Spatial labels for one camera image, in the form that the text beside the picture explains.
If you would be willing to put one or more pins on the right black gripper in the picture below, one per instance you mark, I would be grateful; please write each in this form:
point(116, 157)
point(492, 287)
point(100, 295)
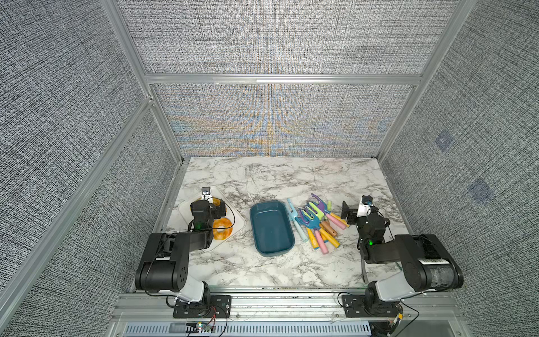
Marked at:
point(352, 213)

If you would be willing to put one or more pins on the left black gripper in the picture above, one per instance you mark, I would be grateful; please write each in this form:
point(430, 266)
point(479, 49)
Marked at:
point(192, 203)

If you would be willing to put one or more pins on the purple rake pink handle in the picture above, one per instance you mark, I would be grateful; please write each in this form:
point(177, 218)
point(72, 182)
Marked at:
point(321, 207)
point(321, 242)

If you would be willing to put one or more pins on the green rake brown handle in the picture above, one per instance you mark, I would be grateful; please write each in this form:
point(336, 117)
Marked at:
point(323, 221)

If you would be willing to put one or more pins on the blue fork yellow handle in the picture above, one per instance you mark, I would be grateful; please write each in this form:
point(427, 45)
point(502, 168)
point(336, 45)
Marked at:
point(329, 238)

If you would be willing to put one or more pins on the blue rake yellow handle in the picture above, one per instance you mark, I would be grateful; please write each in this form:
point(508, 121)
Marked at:
point(306, 218)

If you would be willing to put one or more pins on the light blue rake white handle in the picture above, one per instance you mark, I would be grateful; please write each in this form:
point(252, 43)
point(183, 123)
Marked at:
point(292, 215)

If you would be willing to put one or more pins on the teal plastic storage box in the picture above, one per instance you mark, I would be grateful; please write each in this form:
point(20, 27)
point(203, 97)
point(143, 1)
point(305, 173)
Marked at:
point(271, 227)

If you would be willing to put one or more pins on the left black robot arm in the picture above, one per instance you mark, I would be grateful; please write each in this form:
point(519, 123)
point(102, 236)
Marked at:
point(164, 265)

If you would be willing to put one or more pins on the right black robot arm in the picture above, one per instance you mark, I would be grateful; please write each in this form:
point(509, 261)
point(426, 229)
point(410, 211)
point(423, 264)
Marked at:
point(426, 266)

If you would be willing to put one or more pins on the white rectangular tray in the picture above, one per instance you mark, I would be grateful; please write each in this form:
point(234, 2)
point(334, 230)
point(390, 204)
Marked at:
point(231, 213)

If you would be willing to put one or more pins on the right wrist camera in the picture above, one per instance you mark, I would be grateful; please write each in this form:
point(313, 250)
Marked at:
point(365, 206)

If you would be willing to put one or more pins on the glazed ring donut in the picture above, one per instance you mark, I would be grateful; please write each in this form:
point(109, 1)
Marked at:
point(222, 229)

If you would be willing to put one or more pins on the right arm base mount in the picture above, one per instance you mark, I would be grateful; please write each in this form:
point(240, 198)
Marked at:
point(361, 306)

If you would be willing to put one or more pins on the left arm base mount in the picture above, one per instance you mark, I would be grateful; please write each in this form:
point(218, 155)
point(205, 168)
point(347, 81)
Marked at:
point(218, 306)

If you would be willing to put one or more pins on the aluminium front rail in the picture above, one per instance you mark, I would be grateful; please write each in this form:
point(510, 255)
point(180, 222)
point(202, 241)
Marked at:
point(283, 305)

